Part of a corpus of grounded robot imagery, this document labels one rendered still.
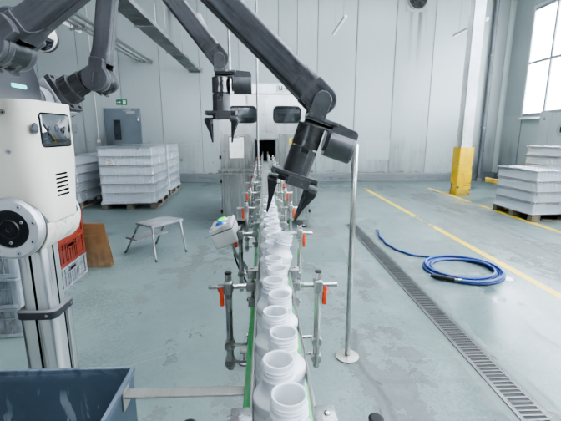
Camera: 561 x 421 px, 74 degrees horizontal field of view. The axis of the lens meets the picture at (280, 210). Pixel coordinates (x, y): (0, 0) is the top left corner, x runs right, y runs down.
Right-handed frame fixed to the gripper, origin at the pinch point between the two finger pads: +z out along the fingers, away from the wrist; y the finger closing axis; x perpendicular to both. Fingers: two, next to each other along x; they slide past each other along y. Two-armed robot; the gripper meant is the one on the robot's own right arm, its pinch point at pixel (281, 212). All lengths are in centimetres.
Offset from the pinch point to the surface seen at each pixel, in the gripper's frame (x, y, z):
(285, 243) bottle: -1.2, 2.7, 6.1
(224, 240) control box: 42.3, -10.4, 23.1
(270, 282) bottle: -15.8, 0.3, 10.1
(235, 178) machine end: 470, -28, 59
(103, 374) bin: -10.0, -24.9, 41.5
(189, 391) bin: -15.2, -7.4, 36.2
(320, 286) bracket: -0.6, 13.9, 13.5
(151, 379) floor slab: 118, -27, 141
